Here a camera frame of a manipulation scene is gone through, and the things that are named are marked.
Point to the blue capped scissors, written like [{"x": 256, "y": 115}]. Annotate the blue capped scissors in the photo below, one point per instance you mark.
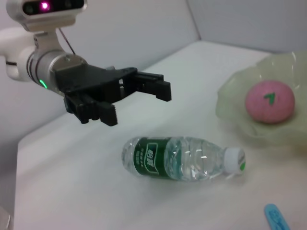
[{"x": 275, "y": 215}]

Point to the clear green label water bottle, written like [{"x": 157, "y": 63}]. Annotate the clear green label water bottle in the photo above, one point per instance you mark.
[{"x": 182, "y": 160}]

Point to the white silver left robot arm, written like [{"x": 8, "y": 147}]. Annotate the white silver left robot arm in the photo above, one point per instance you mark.
[{"x": 28, "y": 62}]

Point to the pink toy peach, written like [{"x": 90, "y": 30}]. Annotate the pink toy peach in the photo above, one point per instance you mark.
[{"x": 268, "y": 107}]

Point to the pale green wavy fruit bowl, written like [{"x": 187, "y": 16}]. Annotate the pale green wavy fruit bowl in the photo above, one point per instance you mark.
[{"x": 268, "y": 134}]

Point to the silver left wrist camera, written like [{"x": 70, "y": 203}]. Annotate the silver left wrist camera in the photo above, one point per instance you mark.
[{"x": 48, "y": 12}]

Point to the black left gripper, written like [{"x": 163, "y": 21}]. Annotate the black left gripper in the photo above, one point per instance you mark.
[{"x": 88, "y": 83}]

